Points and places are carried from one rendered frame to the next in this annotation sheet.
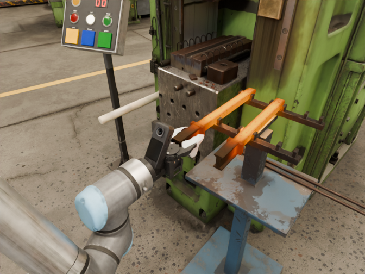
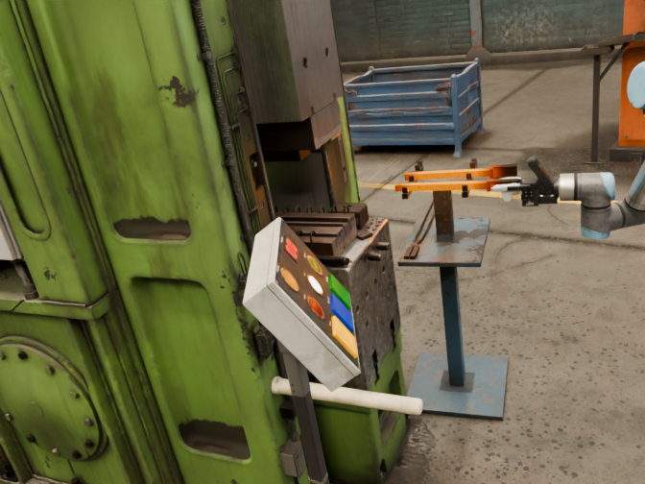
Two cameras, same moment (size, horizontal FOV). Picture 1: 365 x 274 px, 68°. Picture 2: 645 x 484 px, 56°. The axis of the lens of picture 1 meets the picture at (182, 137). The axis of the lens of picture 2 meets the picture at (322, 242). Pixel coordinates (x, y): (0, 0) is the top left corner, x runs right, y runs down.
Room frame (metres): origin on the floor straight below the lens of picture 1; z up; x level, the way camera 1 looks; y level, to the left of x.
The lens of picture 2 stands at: (1.80, 1.64, 1.73)
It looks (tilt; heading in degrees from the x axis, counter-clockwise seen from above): 24 degrees down; 253
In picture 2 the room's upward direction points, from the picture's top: 10 degrees counter-clockwise
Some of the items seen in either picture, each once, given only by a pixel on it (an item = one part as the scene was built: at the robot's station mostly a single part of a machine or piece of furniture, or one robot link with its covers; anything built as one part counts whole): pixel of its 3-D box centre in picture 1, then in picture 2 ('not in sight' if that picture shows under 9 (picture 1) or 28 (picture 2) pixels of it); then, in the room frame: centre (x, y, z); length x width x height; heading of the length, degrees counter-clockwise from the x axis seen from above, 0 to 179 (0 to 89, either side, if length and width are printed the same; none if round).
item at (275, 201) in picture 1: (250, 179); (445, 240); (0.72, -0.26, 0.70); 0.40 x 0.30 x 0.02; 50
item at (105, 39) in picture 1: (105, 40); (338, 292); (1.40, 0.39, 1.01); 0.07 x 0.05 x 0.07; 70
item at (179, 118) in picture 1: (219, 100); (303, 295); (1.34, -0.20, 0.69); 0.56 x 0.38 x 0.45; 135
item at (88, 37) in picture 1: (88, 38); (340, 313); (1.44, 0.49, 1.01); 0.07 x 0.05 x 0.07; 70
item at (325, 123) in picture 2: not in sight; (264, 127); (1.37, -0.16, 1.32); 0.42 x 0.20 x 0.10; 135
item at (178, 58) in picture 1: (213, 51); (285, 233); (1.37, -0.16, 0.96); 0.42 x 0.20 x 0.09; 135
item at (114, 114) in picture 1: (132, 106); (346, 396); (1.40, 0.30, 0.62); 0.44 x 0.05 x 0.05; 135
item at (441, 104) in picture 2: not in sight; (411, 108); (-0.95, -3.66, 0.36); 1.20 x 0.80 x 0.72; 130
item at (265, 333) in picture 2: (155, 67); (265, 341); (1.57, 0.17, 0.80); 0.06 x 0.03 x 0.14; 45
